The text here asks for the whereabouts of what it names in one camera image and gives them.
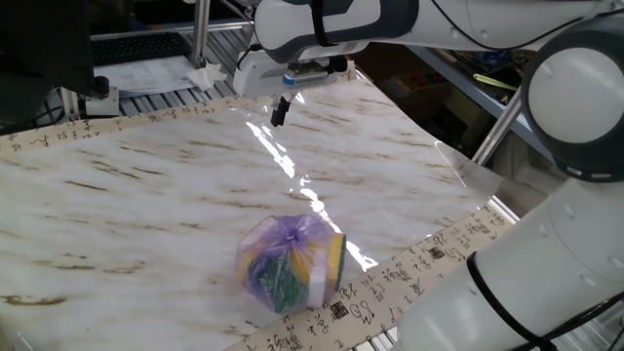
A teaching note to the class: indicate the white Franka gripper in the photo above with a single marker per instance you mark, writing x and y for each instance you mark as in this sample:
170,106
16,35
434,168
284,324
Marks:
258,80

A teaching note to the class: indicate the purple plastic bag of things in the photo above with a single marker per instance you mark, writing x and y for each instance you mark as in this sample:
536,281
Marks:
283,263

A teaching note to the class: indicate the yellow green sponge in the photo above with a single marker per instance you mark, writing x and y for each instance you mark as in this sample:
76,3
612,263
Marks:
336,258

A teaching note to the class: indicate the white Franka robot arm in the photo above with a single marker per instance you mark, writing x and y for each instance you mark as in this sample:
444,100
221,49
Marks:
560,273

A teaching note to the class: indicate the crumpled white tissue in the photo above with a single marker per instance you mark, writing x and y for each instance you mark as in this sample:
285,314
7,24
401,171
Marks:
207,75

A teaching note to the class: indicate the white printed paper sheets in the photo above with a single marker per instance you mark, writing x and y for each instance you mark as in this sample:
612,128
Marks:
146,75

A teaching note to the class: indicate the colourful flat box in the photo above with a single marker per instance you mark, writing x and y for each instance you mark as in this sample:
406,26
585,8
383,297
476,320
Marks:
414,80

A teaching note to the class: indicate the glossy marble pattern sheet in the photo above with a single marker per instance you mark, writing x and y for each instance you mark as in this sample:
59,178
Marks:
170,205

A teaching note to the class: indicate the black keyboard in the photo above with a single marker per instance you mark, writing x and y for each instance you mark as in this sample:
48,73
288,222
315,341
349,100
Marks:
139,47

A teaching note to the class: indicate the beige calligraphy paper cloth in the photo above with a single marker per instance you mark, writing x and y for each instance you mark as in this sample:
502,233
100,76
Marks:
380,292

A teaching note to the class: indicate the yellow green tool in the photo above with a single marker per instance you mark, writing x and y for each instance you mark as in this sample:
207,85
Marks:
495,82

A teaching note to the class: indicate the black monitor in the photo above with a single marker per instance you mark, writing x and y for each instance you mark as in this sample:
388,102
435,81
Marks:
44,53

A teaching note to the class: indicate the upright aluminium post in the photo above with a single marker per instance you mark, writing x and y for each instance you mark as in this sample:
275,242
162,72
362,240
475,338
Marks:
200,29

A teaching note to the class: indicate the white bracket with black knob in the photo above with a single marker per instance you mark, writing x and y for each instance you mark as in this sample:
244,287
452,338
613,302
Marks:
100,102

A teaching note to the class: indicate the slanted aluminium post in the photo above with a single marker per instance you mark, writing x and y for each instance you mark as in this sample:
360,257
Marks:
497,127

